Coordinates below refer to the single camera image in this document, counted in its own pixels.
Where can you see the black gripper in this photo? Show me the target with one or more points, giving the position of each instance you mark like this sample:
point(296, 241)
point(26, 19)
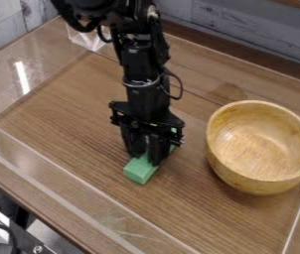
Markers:
point(145, 113)

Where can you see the green rectangular block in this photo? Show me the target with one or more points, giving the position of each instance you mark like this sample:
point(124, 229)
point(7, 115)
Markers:
point(138, 170)

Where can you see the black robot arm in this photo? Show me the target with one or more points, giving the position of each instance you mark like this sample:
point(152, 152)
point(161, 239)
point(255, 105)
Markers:
point(133, 21)

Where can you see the brown wooden bowl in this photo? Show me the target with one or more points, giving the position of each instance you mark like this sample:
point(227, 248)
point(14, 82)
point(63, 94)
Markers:
point(254, 146)

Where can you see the black metal clamp base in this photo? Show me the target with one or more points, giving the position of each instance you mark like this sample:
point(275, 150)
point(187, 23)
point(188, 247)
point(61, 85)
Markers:
point(29, 244)

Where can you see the clear acrylic tray wall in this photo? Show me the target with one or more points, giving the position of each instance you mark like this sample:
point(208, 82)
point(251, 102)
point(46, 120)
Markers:
point(62, 155)

